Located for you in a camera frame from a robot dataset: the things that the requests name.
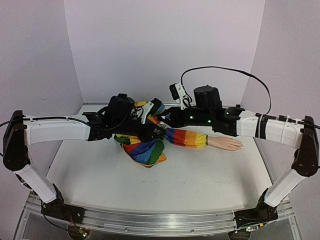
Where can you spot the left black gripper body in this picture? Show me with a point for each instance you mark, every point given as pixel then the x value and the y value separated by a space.
pixel 125 129

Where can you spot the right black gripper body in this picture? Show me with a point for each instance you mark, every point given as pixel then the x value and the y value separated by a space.
pixel 169 117

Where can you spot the small nail polish bottle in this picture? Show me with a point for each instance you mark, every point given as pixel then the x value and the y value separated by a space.
pixel 161 128

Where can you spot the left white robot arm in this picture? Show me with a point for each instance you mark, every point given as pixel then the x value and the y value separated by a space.
pixel 120 116

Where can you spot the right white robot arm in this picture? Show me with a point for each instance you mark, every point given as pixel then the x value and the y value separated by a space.
pixel 299 134

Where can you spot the rainbow striped cloth garment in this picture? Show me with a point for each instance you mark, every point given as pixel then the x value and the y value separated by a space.
pixel 151 153

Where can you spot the mannequin hand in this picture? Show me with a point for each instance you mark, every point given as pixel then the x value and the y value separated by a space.
pixel 224 143

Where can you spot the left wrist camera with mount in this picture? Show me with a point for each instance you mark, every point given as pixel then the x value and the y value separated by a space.
pixel 152 108

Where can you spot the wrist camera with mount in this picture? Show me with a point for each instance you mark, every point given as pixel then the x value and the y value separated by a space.
pixel 180 95
pixel 152 108

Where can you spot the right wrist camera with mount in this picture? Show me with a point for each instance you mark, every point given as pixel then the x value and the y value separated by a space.
pixel 180 95

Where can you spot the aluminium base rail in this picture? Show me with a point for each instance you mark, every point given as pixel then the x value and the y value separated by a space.
pixel 167 224

